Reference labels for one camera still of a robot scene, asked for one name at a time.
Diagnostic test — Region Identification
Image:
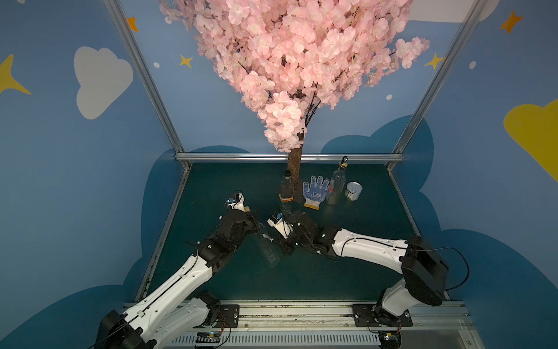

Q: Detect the clear bottle with cork stopper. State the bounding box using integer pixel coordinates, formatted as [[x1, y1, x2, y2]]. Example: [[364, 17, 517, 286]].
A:
[[244, 207, 281, 268]]

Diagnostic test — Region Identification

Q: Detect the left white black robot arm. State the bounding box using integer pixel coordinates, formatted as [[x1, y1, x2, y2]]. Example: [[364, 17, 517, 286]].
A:
[[91, 209, 260, 348]]

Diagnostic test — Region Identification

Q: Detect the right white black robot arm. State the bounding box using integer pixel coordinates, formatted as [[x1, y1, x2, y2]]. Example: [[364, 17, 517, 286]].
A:
[[267, 211, 449, 326]]

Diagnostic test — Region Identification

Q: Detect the clear bottle with black cap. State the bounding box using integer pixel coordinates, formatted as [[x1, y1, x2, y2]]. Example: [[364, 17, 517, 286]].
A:
[[279, 170, 294, 202]]

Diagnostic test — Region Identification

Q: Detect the tall clear bottle gold stopper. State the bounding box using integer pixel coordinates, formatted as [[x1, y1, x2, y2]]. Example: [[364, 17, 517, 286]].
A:
[[326, 156, 348, 206]]

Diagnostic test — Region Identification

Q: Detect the blue dotted white work glove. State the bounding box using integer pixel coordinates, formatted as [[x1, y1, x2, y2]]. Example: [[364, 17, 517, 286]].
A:
[[302, 175, 330, 210]]

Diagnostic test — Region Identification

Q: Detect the small metal tin can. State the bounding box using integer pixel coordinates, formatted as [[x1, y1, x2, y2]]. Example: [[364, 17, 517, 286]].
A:
[[345, 182, 363, 202]]

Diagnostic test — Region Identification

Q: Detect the left small circuit board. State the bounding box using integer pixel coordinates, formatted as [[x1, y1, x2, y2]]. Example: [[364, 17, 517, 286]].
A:
[[193, 332, 222, 348]]

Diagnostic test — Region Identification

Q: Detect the small circuit board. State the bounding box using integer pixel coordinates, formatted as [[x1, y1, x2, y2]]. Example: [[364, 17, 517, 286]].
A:
[[378, 332, 402, 349], [193, 332, 222, 348]]

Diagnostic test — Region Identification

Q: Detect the right small circuit board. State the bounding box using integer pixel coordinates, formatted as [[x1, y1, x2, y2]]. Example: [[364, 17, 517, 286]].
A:
[[378, 332, 402, 349]]

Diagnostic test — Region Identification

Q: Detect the pink cherry blossom tree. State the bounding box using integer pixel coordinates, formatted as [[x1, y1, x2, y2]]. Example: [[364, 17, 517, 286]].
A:
[[159, 0, 430, 181]]

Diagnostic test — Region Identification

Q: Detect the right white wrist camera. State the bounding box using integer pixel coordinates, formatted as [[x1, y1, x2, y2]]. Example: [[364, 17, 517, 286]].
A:
[[267, 212, 293, 239]]

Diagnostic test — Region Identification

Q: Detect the tree metal base plate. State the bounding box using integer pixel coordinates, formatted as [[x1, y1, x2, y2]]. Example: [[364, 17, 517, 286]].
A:
[[294, 191, 305, 204]]

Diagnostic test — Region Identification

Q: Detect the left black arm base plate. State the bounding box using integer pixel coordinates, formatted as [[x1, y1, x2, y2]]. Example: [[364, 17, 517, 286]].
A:
[[202, 304, 241, 328]]

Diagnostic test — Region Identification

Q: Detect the aluminium back frame bar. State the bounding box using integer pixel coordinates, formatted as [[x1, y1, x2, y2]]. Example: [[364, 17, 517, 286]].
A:
[[174, 153, 404, 163]]

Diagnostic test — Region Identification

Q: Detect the aluminium front rail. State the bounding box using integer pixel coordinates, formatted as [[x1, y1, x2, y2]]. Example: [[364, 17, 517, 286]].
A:
[[164, 300, 484, 348]]

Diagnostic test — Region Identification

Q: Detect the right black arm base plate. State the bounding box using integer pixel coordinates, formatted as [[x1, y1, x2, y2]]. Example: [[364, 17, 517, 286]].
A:
[[351, 303, 414, 328]]

